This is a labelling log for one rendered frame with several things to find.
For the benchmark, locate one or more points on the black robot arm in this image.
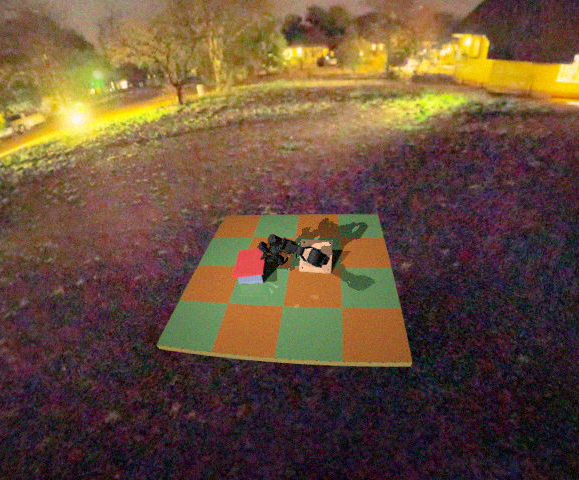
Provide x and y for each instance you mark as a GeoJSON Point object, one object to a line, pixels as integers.
{"type": "Point", "coordinates": [315, 258]}

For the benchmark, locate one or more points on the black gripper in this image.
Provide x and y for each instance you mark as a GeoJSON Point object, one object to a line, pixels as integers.
{"type": "Point", "coordinates": [274, 251]}

